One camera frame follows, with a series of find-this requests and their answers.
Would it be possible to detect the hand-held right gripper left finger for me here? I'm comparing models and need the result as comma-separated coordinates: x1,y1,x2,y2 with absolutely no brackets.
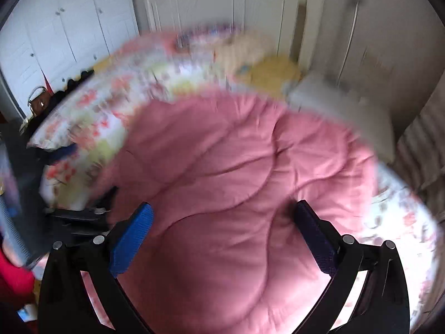
38,203,154,334

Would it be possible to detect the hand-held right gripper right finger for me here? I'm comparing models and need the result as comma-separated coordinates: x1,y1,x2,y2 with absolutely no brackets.
295,200,411,334

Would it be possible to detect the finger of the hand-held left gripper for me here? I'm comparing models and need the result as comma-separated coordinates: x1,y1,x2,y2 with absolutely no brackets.
41,144,80,165
44,205,113,248

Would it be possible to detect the pink quilted comforter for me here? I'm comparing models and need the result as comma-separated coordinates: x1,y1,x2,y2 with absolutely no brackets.
94,89,381,334

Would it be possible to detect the dark clothes pile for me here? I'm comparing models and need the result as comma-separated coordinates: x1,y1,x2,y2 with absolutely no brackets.
50,70,96,114

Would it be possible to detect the brown handbag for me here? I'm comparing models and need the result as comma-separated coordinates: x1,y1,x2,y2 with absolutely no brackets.
27,86,53,117

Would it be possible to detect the floral bedsheet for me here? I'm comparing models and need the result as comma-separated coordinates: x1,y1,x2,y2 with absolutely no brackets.
28,31,439,334

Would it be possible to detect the red cloth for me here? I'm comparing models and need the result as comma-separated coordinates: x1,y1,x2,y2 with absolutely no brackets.
0,242,39,308

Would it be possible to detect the white nightstand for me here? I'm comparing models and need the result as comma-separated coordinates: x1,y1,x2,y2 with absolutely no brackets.
288,72,397,163

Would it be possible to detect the white wardrobe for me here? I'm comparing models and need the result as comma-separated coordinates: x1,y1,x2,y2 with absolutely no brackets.
0,0,140,124

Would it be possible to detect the striped curtain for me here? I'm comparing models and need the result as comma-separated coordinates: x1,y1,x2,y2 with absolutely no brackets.
394,87,445,190

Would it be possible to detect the yellow pillow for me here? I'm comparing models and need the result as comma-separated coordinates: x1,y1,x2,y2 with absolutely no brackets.
243,56,302,99

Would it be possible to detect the floral patterned pillow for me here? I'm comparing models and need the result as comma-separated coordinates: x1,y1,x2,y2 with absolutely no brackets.
175,24,237,52

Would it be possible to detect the peach pillow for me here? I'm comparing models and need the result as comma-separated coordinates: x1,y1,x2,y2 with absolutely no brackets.
216,33,277,74

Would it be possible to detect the white bed headboard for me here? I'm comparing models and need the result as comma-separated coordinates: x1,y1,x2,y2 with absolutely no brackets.
139,0,325,77

